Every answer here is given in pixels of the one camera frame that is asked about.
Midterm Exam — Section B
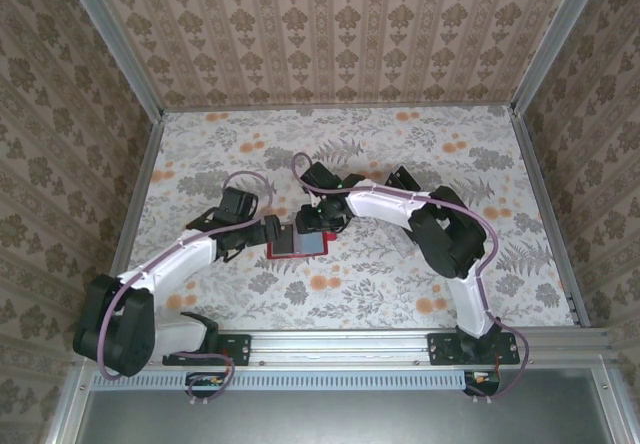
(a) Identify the red leather card holder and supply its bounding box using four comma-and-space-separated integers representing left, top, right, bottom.
264, 223, 337, 261

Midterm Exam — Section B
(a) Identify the dark grey credit card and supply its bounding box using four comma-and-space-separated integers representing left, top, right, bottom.
273, 224, 297, 256

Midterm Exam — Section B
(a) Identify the blue-grey card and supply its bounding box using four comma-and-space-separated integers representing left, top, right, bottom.
294, 231, 326, 256

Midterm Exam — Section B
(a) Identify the black credit card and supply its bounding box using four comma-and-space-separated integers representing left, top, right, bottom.
387, 165, 422, 191

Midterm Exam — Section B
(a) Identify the clear acrylic card stand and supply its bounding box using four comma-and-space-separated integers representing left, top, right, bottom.
384, 163, 426, 195

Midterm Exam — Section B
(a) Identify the clear plastic piece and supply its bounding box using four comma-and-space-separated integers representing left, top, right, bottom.
391, 231, 420, 261

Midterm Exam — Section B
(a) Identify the floral patterned table sheet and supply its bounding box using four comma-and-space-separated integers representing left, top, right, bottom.
127, 105, 576, 331

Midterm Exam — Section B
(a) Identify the black connector board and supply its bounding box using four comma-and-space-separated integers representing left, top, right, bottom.
185, 371, 226, 398
464, 369, 501, 396

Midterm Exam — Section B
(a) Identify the grey metal panel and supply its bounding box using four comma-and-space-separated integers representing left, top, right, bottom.
47, 368, 626, 444

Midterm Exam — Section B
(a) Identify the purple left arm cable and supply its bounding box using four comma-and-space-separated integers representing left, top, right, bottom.
97, 170, 279, 405

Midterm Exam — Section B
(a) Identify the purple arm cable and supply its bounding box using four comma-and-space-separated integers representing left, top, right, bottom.
291, 151, 531, 403
97, 170, 279, 405

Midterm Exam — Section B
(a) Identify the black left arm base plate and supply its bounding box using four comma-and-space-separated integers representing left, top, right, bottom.
162, 332, 251, 368

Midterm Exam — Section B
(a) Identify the aluminium side rail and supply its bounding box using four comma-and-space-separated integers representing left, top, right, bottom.
110, 111, 165, 333
509, 108, 592, 328

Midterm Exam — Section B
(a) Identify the aluminium mounting rail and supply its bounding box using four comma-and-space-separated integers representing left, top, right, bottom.
74, 328, 614, 365

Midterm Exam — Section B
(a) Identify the grey slotted cable duct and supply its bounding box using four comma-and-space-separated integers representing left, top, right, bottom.
92, 369, 501, 390

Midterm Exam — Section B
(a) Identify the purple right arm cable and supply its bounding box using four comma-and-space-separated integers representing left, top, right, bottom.
291, 151, 531, 403

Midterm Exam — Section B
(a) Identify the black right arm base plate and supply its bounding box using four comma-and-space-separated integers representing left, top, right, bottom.
427, 332, 521, 367

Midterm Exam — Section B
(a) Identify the aluminium frame post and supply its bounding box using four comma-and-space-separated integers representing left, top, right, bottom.
58, 0, 166, 123
509, 0, 609, 115

